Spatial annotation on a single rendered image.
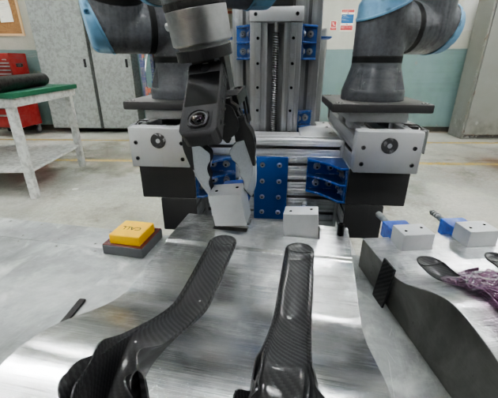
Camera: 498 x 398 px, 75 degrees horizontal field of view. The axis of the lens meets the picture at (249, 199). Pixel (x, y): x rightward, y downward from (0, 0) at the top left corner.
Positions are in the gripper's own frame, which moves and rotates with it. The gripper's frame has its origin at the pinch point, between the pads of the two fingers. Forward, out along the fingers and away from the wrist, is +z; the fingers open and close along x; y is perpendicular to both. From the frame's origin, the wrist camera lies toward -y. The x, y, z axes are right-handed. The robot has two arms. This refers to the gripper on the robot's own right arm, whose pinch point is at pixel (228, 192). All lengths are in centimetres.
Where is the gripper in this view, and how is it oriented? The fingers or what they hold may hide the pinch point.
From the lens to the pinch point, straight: 49.3
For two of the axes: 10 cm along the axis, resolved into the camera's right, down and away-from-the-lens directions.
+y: 1.9, -5.1, 8.4
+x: -9.7, 0.4, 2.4
